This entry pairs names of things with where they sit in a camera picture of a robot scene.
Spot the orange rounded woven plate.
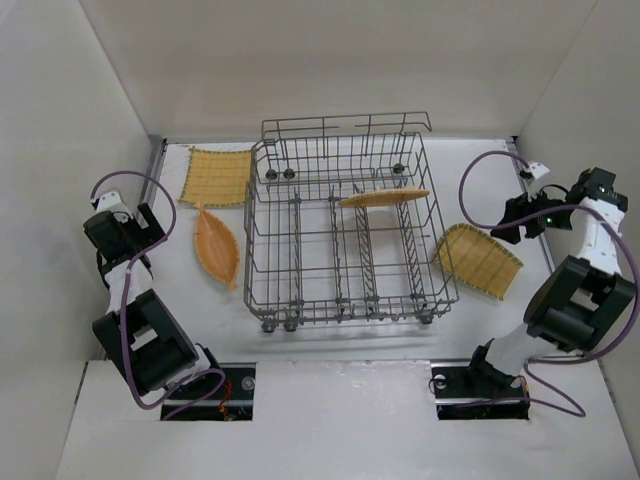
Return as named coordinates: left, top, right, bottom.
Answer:
left=339, top=187, right=430, bottom=208

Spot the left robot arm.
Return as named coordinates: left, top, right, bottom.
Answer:
left=83, top=200, right=221, bottom=396

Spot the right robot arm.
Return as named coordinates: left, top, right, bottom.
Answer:
left=466, top=168, right=637, bottom=387

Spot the orange leaf-shaped woven plate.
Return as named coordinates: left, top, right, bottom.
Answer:
left=194, top=203, right=240, bottom=291

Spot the yellow square woven plate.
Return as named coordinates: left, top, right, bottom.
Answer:
left=178, top=147, right=251, bottom=208

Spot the right aluminium rail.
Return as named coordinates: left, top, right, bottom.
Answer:
left=505, top=135, right=556, bottom=266

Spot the aluminium rail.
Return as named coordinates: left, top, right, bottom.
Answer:
left=505, top=135, right=556, bottom=266
left=139, top=135, right=167, bottom=203

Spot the left aluminium rail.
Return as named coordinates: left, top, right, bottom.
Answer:
left=139, top=135, right=167, bottom=203

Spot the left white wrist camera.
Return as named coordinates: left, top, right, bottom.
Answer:
left=94, top=189, right=132, bottom=222

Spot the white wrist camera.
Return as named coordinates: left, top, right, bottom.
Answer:
left=94, top=189, right=132, bottom=222
left=519, top=162, right=550, bottom=191

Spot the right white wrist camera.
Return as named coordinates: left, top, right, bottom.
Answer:
left=519, top=162, right=550, bottom=191

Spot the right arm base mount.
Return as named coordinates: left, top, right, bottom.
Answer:
left=428, top=362, right=530, bottom=421

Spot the grey wire dish rack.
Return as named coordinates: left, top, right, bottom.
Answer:
left=243, top=111, right=459, bottom=333

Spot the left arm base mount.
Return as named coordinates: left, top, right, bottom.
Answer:
left=160, top=363, right=256, bottom=422

